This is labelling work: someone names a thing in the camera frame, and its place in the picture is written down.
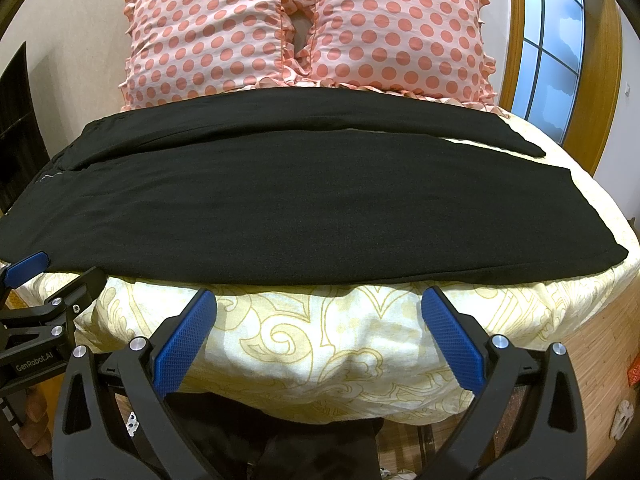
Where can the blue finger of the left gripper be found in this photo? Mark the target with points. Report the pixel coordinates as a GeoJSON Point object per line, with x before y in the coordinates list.
{"type": "Point", "coordinates": [17, 274]}

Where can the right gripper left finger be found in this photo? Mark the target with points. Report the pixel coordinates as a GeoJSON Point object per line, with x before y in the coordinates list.
{"type": "Point", "coordinates": [112, 421]}

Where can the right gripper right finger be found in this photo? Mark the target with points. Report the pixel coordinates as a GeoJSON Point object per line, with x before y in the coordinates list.
{"type": "Point", "coordinates": [548, 439]}

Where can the black pants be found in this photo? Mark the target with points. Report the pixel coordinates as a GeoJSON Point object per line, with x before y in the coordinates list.
{"type": "Point", "coordinates": [309, 186]}

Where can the dark bedside furniture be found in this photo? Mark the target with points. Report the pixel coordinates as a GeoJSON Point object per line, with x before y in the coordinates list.
{"type": "Point", "coordinates": [22, 150]}

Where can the yellow patterned bed cover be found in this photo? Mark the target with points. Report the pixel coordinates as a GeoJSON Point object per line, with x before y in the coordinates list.
{"type": "Point", "coordinates": [323, 353]}

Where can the left polka dot pillow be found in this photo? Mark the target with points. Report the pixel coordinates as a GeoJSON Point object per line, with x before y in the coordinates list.
{"type": "Point", "coordinates": [183, 49]}

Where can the polka dot pillow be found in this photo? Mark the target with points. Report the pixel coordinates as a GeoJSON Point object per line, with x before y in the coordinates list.
{"type": "Point", "coordinates": [423, 49]}
{"type": "Point", "coordinates": [183, 49]}

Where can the wooden framed window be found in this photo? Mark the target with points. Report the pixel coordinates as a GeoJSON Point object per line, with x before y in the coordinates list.
{"type": "Point", "coordinates": [564, 69]}

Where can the right polka dot pillow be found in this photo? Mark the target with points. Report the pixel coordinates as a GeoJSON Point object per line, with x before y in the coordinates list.
{"type": "Point", "coordinates": [423, 49]}

